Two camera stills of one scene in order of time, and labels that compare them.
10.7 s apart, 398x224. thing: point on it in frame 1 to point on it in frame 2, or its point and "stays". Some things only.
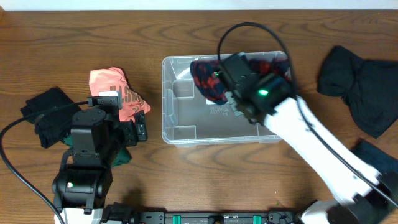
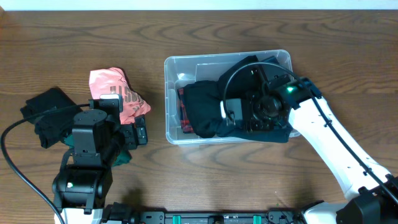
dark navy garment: x=375 y=157 to x=277 y=135
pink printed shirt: x=115 y=79 stays
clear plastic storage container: x=187 y=118 stays
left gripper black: x=137 y=131 stays
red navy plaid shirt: x=208 y=76 to x=186 y=127
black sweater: x=369 y=86 to x=203 y=101
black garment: x=51 y=113 stays
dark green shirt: x=122 y=156 stays
